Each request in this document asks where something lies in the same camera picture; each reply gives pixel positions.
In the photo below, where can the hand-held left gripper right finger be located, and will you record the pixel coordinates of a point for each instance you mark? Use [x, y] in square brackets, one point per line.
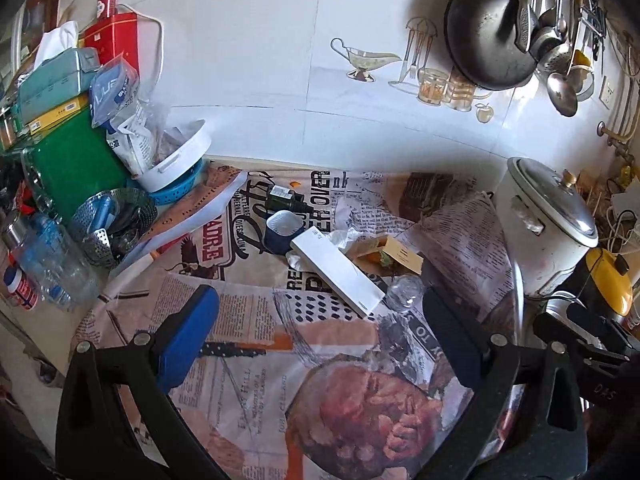
[450, 332]

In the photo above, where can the yellow white scoop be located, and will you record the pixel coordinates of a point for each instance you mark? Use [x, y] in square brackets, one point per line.
[582, 57]

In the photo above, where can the red tin box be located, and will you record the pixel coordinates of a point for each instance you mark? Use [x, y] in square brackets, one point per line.
[117, 35]

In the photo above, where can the blue white packet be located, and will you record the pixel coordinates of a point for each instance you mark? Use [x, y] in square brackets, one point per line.
[112, 90]

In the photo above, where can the black wok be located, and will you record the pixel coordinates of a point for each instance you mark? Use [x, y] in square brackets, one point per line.
[485, 35]

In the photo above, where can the long white box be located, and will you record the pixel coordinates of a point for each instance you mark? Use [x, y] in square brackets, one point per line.
[335, 270]

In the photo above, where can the crumpled white plastic wrap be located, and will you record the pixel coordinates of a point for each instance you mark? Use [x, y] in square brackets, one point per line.
[345, 239]

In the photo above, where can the yellow appliance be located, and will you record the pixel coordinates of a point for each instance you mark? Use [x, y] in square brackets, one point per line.
[610, 280]

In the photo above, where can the yellow flat box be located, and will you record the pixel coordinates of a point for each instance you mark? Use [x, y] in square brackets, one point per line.
[60, 112]

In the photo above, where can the row of hanging metal utensils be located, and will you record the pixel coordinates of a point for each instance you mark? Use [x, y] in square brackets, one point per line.
[575, 0]

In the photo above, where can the steel ladle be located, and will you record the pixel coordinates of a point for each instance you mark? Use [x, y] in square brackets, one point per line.
[561, 92]

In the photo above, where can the green glass bottle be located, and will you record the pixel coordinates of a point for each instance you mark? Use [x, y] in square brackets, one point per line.
[277, 199]

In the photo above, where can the newspaper print tablecloth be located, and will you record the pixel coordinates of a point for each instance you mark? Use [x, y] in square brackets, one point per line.
[250, 375]

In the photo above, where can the white rice cooker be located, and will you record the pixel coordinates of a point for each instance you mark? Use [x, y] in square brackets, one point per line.
[540, 255]

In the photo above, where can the clear small plastic lid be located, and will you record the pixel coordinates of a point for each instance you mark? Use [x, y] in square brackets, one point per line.
[405, 292]

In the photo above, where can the steel steamer basket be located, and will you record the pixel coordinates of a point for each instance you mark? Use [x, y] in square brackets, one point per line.
[100, 247]

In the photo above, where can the clear cup red print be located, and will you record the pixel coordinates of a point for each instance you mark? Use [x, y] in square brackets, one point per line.
[105, 5]

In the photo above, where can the wall socket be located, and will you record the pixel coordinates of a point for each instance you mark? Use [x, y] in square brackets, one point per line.
[607, 92]

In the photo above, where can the steel skimmer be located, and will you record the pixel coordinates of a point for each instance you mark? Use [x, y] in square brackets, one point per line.
[552, 60]

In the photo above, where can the white paper strip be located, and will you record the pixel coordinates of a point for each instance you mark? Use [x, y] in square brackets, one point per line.
[210, 210]

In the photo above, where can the white printed bag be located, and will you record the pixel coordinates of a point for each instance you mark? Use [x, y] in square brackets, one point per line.
[132, 145]

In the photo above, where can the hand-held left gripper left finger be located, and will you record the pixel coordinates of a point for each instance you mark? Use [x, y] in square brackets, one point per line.
[187, 330]

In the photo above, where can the blue plastic colander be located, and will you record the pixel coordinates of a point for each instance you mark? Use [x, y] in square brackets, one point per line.
[175, 194]

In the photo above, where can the white plastic basket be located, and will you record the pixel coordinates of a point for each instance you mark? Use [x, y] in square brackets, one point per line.
[180, 160]

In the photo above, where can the brass faucet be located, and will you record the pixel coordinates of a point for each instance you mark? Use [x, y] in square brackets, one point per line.
[612, 135]

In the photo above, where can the green box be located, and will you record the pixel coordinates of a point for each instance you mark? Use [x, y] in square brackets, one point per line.
[75, 160]

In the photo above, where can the white bottle red label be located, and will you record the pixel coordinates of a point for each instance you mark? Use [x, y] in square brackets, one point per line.
[20, 287]

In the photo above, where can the tan cardboard box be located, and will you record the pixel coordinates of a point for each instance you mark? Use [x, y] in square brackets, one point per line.
[400, 255]

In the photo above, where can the teal tissue box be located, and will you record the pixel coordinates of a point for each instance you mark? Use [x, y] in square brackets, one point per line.
[50, 80]

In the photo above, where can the clear plastic water bottle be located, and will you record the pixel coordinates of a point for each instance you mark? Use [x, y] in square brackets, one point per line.
[55, 265]

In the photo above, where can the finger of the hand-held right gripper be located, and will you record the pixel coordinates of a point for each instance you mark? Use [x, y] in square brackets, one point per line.
[590, 332]

